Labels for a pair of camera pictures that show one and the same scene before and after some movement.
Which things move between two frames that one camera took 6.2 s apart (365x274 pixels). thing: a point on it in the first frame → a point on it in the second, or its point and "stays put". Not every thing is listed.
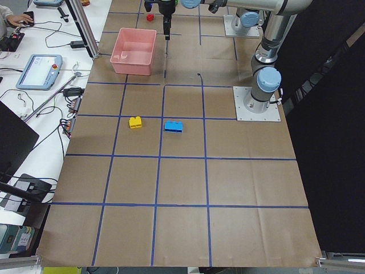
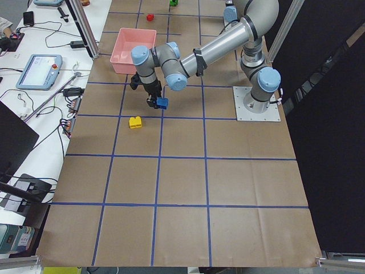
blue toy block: (173, 127) → (162, 103)
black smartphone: (31, 14) stays put
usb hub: (75, 104) stays put
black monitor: (16, 140) stays put
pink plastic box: (133, 51) stays put
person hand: (15, 20) → (7, 32)
